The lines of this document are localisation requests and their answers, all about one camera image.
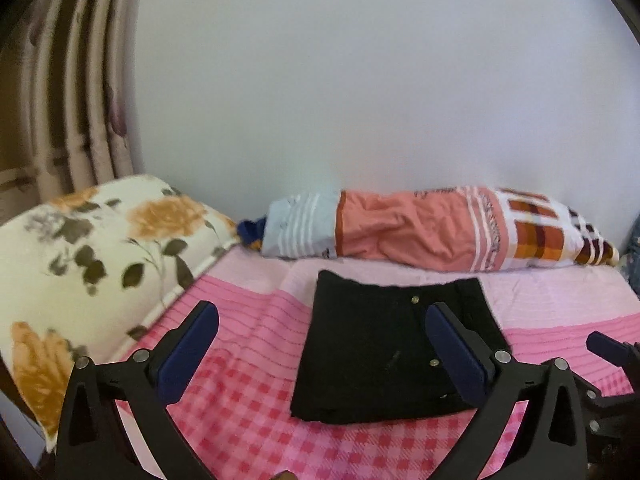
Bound black denim pants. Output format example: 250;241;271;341
290;270;509;425

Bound pink checked bed sheet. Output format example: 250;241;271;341
126;248;639;479

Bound blue checked cloth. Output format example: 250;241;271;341
623;217;640;296

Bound cream floral pillow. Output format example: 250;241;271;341
1;176;238;451

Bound orange plaid bolster pillow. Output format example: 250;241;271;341
238;186;620;273

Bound beige floral curtain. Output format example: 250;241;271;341
1;0;136;221

